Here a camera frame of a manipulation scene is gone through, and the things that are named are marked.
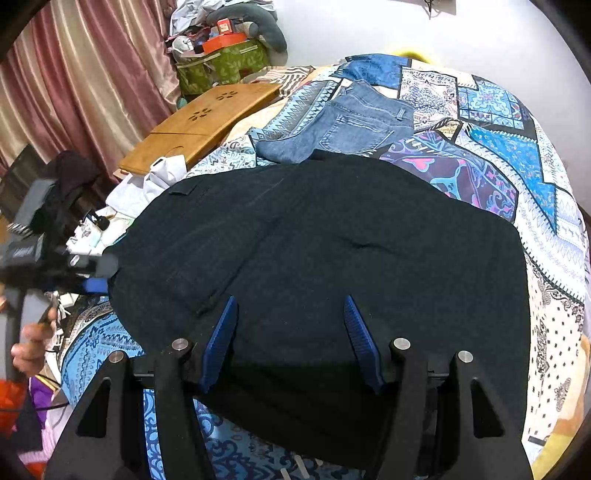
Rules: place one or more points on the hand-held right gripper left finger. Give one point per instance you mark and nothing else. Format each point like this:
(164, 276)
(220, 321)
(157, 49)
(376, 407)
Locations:
(221, 341)

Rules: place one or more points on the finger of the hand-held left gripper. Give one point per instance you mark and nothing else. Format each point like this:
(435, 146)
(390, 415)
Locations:
(106, 265)
(97, 285)

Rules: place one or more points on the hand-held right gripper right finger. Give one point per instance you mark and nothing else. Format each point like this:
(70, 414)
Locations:
(364, 341)

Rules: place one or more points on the black pants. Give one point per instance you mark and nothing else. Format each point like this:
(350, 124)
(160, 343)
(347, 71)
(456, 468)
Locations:
(346, 240)

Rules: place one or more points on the person's left hand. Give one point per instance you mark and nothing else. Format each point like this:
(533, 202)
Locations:
(32, 355)

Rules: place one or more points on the white printed packets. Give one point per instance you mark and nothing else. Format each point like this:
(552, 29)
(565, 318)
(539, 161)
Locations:
(92, 240)

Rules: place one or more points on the dark cloth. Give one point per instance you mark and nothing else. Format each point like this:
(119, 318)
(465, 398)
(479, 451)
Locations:
(74, 170)

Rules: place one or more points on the white plastic bag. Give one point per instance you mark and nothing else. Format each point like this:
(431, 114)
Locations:
(166, 175)

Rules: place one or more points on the purple cloth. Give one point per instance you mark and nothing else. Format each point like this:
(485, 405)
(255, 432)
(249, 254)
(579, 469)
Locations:
(44, 401)

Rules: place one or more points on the orange cloth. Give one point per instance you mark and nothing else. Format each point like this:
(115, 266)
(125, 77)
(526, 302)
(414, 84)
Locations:
(11, 397)

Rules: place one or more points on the wooden lap desk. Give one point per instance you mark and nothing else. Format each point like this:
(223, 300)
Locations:
(198, 120)

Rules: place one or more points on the striped pink curtain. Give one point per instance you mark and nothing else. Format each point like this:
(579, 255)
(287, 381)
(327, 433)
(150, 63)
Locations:
(92, 69)

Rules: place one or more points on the blue jeans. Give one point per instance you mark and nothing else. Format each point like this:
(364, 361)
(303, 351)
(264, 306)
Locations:
(351, 124)

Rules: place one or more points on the green storage bag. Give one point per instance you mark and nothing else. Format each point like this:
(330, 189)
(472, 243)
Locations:
(231, 64)

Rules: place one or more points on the orange box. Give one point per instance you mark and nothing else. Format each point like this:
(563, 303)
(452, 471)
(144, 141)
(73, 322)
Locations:
(224, 42)

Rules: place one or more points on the striped cloth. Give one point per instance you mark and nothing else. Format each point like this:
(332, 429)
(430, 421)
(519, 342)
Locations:
(291, 78)

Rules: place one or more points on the small red box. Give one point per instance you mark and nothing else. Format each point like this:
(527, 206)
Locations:
(224, 25)

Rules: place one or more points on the pile of grey clothes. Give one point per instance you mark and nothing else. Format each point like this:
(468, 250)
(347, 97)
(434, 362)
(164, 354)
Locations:
(194, 11)

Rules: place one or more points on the patchwork printed blanket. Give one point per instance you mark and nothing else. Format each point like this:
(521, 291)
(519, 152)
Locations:
(498, 106)

